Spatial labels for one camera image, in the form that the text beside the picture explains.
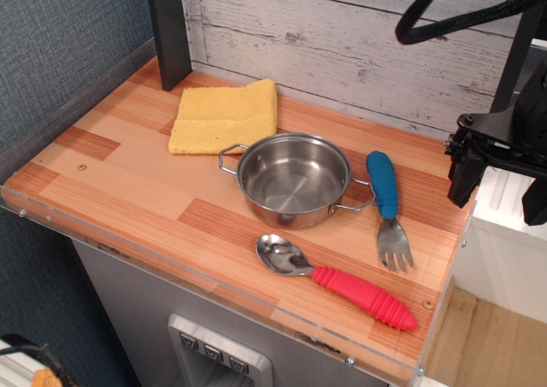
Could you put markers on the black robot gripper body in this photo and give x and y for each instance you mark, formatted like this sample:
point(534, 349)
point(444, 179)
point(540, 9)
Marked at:
point(512, 140)

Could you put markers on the white toy sink unit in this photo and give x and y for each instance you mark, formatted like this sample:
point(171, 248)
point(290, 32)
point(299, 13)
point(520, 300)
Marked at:
point(501, 259)

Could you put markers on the dark left upright post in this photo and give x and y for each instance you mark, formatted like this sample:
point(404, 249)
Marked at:
point(172, 47)

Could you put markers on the silver button panel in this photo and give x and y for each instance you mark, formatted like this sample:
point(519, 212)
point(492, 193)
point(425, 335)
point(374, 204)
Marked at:
point(208, 358)

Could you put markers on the small stainless steel pot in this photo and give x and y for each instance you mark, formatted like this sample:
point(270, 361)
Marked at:
point(295, 180)

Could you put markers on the clear acrylic edge guard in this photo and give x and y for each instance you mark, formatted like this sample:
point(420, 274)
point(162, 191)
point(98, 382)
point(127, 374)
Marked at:
point(211, 249)

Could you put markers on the red handled metal spoon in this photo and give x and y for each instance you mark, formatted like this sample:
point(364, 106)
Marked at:
point(284, 258)

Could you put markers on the blue handled metal fork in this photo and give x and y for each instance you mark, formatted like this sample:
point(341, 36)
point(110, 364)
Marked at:
point(392, 242)

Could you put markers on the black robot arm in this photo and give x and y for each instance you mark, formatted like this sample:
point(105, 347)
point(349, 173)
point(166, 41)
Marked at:
point(532, 98)

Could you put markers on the grey toy cabinet front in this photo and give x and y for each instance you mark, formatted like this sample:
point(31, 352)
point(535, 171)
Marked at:
point(139, 303)

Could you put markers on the yellow folded cloth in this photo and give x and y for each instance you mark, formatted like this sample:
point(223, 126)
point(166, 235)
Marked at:
point(210, 119)

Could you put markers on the dark right upright post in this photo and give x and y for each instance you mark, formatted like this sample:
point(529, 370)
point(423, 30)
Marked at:
point(511, 46)

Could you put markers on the orange sponge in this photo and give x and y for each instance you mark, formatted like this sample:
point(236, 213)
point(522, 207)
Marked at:
point(45, 378)

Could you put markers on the dark upright post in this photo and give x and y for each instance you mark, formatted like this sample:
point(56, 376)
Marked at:
point(511, 46)
point(172, 47)

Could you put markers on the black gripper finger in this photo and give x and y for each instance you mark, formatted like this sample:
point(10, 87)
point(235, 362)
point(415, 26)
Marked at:
point(465, 174)
point(534, 203)

